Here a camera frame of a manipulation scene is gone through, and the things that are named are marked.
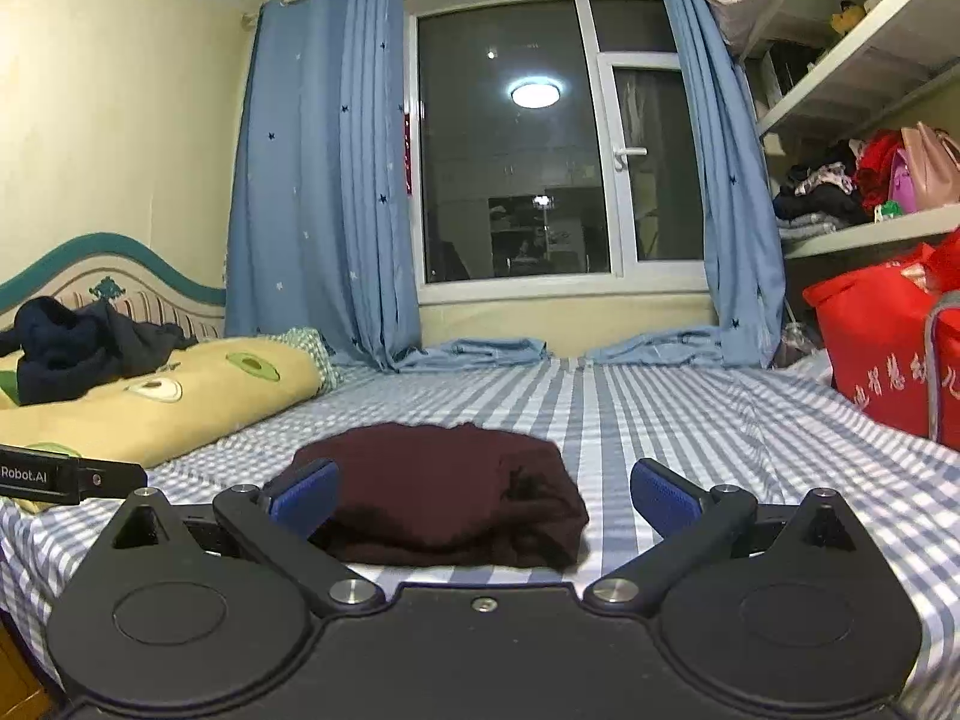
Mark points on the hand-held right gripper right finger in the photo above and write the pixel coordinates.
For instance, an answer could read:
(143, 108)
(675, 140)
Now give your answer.
(664, 499)

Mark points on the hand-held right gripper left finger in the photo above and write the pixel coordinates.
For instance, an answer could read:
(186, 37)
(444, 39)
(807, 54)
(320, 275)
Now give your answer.
(304, 496)

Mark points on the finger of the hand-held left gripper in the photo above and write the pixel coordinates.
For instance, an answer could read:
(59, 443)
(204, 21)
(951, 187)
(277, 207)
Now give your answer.
(112, 478)

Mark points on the maroon shirt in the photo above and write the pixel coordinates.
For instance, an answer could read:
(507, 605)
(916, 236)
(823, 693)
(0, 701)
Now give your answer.
(435, 487)

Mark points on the dark navy clothes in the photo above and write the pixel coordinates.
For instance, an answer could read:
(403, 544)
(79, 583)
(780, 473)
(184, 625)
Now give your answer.
(67, 349)

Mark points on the pile of dark clothes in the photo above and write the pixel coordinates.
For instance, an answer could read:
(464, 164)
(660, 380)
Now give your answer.
(817, 199)

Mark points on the bed with checkered sheet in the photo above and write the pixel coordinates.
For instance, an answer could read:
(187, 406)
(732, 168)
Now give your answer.
(712, 420)

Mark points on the yellow avocado print quilt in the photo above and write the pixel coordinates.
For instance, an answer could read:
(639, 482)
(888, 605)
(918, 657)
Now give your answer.
(210, 397)

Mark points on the checkered pillow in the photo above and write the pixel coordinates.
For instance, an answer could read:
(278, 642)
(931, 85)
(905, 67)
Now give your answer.
(315, 352)

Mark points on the wooden drawer cabinet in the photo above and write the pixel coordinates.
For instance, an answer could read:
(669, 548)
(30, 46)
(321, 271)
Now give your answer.
(19, 675)

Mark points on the teal trimmed headboard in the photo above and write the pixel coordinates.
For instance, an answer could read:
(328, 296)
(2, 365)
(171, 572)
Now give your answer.
(150, 277)

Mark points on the clear plastic item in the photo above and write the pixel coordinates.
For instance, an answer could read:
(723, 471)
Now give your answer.
(799, 345)

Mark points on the red fabric bag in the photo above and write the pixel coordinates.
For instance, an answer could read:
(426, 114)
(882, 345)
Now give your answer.
(870, 345)

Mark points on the blue star curtain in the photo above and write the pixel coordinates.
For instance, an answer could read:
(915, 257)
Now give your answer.
(727, 165)
(315, 165)

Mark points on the white framed window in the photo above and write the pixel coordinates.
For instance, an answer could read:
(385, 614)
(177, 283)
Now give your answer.
(510, 187)

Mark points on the small green item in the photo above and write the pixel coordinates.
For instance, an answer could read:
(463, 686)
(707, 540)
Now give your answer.
(889, 211)

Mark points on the magenta bag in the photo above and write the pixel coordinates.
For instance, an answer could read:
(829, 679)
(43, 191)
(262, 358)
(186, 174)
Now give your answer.
(904, 184)

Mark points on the red cloth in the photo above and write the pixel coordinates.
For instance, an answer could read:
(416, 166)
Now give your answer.
(877, 165)

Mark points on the pale pink handbag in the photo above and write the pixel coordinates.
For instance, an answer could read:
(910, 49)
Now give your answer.
(934, 165)

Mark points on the white shelf unit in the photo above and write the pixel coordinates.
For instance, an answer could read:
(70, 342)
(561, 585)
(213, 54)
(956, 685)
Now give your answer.
(862, 67)

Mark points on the yellow toy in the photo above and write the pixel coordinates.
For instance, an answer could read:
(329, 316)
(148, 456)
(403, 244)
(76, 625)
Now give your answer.
(846, 17)

